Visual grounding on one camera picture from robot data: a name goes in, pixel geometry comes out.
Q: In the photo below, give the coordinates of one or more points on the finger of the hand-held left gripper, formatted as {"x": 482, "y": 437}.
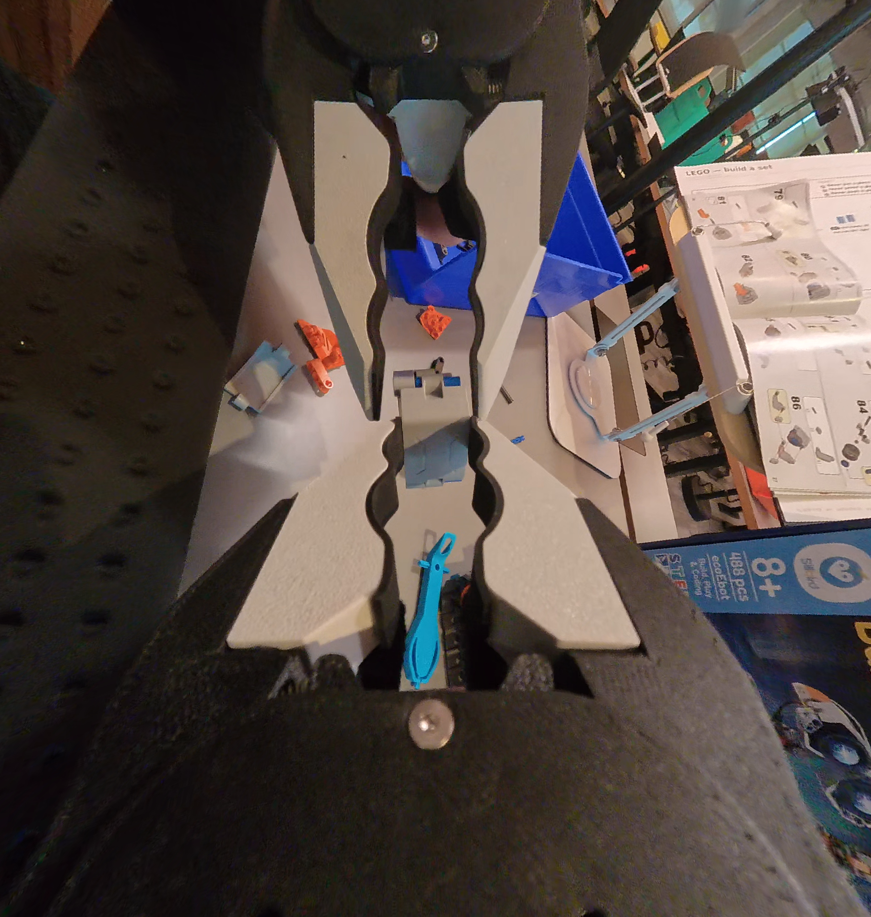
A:
{"x": 510, "y": 215}
{"x": 342, "y": 215}

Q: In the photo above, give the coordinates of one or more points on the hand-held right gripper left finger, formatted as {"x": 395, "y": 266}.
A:
{"x": 306, "y": 573}

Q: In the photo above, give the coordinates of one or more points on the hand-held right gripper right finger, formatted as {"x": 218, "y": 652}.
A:
{"x": 557, "y": 573}

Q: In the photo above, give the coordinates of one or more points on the blue parts bin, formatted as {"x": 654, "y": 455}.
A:
{"x": 586, "y": 243}

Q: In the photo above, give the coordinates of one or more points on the small orange building piece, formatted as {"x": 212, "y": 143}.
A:
{"x": 320, "y": 340}

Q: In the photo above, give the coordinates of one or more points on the grey panel piece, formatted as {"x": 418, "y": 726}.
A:
{"x": 435, "y": 444}

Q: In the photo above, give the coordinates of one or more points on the person's left hand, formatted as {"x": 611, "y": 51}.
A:
{"x": 439, "y": 218}

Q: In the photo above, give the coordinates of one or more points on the toy tracked robot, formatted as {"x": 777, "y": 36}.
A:
{"x": 455, "y": 630}

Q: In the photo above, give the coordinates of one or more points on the flat orange building piece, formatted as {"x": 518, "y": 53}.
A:
{"x": 435, "y": 322}

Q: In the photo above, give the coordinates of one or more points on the cyan brick separator tool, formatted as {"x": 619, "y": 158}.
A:
{"x": 424, "y": 630}

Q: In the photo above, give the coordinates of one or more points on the long orange building piece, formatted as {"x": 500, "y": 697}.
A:
{"x": 319, "y": 376}

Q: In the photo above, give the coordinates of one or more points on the loose grey curved panel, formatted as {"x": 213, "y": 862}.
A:
{"x": 263, "y": 376}

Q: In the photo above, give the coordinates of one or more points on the green bag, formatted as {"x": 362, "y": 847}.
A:
{"x": 682, "y": 111}

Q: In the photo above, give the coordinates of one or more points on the black pole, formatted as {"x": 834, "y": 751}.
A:
{"x": 625, "y": 32}

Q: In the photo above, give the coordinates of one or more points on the orange container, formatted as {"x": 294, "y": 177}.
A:
{"x": 761, "y": 494}

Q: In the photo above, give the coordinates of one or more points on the book stand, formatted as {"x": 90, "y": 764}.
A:
{"x": 707, "y": 322}

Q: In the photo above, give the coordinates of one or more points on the chair with curved black back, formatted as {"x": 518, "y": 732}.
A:
{"x": 700, "y": 61}

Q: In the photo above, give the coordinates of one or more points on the blue robot kit box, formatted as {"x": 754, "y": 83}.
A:
{"x": 801, "y": 645}

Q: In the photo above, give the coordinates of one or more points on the white instruction booklet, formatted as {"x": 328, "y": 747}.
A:
{"x": 822, "y": 322}

